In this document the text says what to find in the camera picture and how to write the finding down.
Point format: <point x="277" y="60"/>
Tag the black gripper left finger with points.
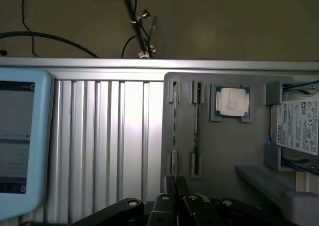
<point x="162" y="206"/>

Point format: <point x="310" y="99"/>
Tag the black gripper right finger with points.
<point x="197" y="211"/>

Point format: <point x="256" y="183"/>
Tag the green RAM stick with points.
<point x="198" y="126"/>

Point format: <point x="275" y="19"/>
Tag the grey parts rack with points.
<point x="224" y="141"/>

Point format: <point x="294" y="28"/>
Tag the silver CPU chip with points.
<point x="231" y="101"/>

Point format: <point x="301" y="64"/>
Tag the hard disk white label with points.
<point x="299" y="126"/>

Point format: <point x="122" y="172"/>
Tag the light blue teach pendant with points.
<point x="40" y="136"/>

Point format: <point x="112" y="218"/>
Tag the dark metal pole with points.
<point x="129" y="9"/>

